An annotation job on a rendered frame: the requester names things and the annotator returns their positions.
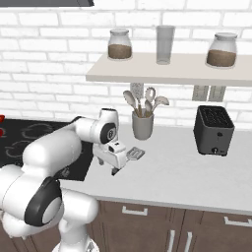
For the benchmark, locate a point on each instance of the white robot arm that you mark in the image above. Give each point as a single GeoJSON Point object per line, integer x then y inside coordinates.
{"type": "Point", "coordinates": [52, 154]}

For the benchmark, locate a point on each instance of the dark grey range hood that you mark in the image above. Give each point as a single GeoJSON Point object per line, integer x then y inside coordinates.
{"type": "Point", "coordinates": [46, 2]}

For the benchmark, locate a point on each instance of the small pale spoon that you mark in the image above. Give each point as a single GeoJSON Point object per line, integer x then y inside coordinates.
{"type": "Point", "coordinates": [148, 106]}

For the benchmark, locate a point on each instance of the grey slotted spatula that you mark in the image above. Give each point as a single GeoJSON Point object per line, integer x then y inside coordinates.
{"type": "Point", "coordinates": [136, 153]}

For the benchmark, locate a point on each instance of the pale ladle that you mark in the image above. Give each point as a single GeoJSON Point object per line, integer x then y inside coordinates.
{"type": "Point", "coordinates": [161, 100]}

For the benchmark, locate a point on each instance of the red pot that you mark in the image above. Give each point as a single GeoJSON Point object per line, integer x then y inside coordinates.
{"type": "Point", "coordinates": [1, 118]}

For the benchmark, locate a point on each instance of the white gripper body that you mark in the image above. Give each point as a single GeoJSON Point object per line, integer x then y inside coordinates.
{"type": "Point", "coordinates": [110, 158]}

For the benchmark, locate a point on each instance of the pale slotted spoon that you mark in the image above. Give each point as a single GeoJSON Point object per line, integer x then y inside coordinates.
{"type": "Point", "coordinates": [150, 94]}

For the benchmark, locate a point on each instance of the grey utensil pot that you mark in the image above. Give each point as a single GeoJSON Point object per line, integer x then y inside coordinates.
{"type": "Point", "coordinates": [142, 126]}

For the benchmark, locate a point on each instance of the brown cupboard door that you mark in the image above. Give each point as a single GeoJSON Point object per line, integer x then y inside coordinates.
{"type": "Point", "coordinates": [138, 241]}
{"type": "Point", "coordinates": [220, 243]}

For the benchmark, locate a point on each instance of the pale wall shelf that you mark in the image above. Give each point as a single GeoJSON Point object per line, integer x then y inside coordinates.
{"type": "Point", "coordinates": [170, 74]}

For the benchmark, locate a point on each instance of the brown drawer front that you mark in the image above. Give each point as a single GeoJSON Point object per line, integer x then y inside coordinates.
{"type": "Point", "coordinates": [138, 216]}
{"type": "Point", "coordinates": [213, 223]}

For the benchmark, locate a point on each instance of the dark grey toaster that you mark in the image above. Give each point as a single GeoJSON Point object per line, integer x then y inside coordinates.
{"type": "Point", "coordinates": [213, 131]}

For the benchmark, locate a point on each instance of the glass jar with brown filling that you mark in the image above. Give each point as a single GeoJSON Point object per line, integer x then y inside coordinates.
{"type": "Point", "coordinates": [119, 46]}
{"type": "Point", "coordinates": [222, 50]}

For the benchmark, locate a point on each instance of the tall empty glass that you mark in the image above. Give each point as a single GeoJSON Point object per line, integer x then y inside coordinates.
{"type": "Point", "coordinates": [165, 44]}

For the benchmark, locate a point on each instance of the black hob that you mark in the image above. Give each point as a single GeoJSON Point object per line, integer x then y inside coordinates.
{"type": "Point", "coordinates": [19, 138]}

